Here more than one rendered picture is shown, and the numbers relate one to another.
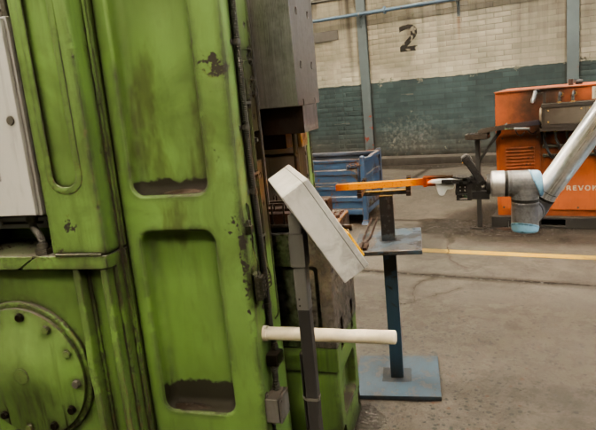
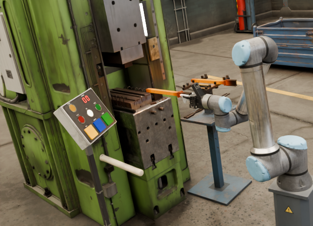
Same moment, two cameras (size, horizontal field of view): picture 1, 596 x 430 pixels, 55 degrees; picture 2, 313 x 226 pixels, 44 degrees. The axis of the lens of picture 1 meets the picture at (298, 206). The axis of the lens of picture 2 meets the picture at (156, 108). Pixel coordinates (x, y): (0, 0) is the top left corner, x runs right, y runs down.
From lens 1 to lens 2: 1.73 m
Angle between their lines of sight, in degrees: 33
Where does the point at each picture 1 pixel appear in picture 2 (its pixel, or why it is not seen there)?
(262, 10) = (96, 4)
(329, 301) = (139, 147)
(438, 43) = not seen: outside the picture
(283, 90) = (108, 44)
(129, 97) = (48, 46)
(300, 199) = (59, 114)
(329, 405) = (146, 195)
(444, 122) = not seen: outside the picture
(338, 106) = not seen: outside the picture
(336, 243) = (76, 133)
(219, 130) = (69, 68)
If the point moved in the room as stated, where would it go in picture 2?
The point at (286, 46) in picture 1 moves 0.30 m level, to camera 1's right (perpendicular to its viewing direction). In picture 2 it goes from (106, 23) to (144, 19)
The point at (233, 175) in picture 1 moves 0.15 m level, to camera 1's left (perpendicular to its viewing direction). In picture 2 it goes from (76, 88) to (60, 88)
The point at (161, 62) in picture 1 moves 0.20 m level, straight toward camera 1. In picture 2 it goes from (54, 33) to (37, 39)
